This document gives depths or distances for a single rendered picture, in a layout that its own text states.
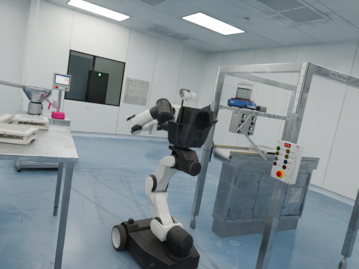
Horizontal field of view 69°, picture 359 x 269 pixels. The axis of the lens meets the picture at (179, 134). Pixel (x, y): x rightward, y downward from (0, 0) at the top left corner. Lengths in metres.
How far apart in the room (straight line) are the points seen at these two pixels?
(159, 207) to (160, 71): 5.83
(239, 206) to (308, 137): 3.44
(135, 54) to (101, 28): 1.03
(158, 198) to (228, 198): 0.78
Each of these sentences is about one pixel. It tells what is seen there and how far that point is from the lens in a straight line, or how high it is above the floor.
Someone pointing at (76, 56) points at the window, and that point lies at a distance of 6.90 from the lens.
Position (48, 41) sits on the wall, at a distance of 6.82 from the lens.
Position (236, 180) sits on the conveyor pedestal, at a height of 0.62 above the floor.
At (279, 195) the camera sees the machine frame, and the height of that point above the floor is 0.78.
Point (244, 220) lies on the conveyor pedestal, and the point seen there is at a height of 0.19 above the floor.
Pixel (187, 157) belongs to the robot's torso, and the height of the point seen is 0.91.
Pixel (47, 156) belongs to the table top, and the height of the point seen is 0.88.
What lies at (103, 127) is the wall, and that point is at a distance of 7.19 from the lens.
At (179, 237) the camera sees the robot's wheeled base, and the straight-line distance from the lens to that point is 2.06.
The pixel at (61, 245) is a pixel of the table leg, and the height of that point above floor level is 0.31.
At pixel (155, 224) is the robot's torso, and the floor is 0.31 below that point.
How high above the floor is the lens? 1.31
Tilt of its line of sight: 8 degrees down
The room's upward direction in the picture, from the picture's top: 10 degrees clockwise
